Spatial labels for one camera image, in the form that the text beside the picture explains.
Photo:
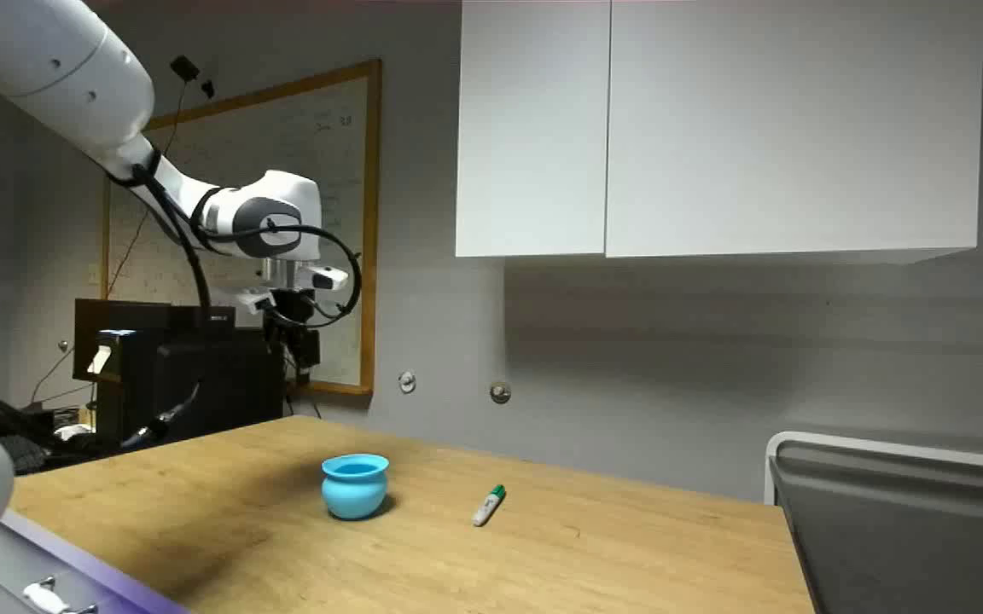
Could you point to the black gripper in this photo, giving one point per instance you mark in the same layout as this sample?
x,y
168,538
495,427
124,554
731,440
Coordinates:
x,y
290,308

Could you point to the green capped grey marker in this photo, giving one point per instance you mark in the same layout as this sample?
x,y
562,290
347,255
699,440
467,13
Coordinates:
x,y
489,507

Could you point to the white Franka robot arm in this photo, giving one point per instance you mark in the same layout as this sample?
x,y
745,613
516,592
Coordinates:
x,y
49,55

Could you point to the blue cup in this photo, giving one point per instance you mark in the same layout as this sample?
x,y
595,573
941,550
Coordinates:
x,y
356,490

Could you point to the black computer tower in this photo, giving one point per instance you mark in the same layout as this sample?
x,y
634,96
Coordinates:
x,y
206,387

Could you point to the wood framed whiteboard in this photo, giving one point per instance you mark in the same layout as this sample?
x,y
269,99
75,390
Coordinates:
x,y
289,148

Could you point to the black keyboard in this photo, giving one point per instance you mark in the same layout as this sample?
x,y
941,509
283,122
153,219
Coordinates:
x,y
22,453

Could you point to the grey drawer unit purple edge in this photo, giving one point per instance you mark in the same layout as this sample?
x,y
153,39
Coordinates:
x,y
70,567

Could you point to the white framed grey cart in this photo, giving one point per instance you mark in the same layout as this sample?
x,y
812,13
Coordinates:
x,y
903,535

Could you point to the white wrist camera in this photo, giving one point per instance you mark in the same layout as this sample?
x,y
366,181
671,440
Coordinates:
x,y
327,279

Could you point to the round metal wall knob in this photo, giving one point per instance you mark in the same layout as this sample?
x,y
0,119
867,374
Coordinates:
x,y
407,384
499,393

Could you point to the small black wall device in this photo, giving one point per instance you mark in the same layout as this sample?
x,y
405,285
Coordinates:
x,y
186,70

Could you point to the white wall cabinet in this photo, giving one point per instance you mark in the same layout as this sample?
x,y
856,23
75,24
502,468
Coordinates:
x,y
719,124

